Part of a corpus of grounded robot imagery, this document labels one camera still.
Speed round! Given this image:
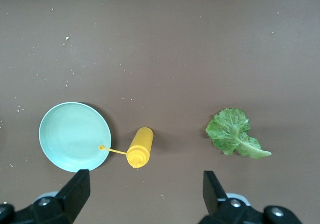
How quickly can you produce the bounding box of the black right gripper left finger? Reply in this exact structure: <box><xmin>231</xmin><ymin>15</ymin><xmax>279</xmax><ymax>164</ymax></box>
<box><xmin>0</xmin><ymin>169</ymin><xmax>91</xmax><ymax>224</ymax></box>

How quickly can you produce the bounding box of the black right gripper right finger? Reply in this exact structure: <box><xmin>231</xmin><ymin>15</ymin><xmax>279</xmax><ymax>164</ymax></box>
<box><xmin>199</xmin><ymin>170</ymin><xmax>305</xmax><ymax>224</ymax></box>

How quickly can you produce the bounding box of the green lettuce leaf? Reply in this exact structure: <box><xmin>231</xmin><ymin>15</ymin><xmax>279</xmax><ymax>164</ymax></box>
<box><xmin>205</xmin><ymin>108</ymin><xmax>273</xmax><ymax>160</ymax></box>

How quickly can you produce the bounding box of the yellow squeeze bottle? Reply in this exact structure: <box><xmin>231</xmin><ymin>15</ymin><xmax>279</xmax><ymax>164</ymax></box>
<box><xmin>98</xmin><ymin>127</ymin><xmax>155</xmax><ymax>169</ymax></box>

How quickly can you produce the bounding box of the mint green plate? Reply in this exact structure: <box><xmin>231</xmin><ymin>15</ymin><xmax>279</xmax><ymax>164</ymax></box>
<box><xmin>38</xmin><ymin>102</ymin><xmax>113</xmax><ymax>173</ymax></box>

